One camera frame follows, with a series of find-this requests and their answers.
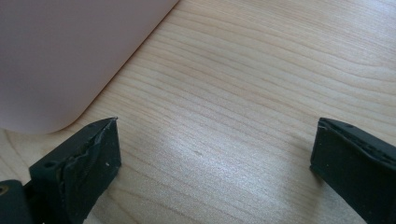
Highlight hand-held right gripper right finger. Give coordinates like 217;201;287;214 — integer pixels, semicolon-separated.
309;117;396;224

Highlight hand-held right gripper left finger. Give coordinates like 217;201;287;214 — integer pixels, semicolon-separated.
28;117;122;224

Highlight pink storage box with lid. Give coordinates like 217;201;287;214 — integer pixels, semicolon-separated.
0;0;181;135

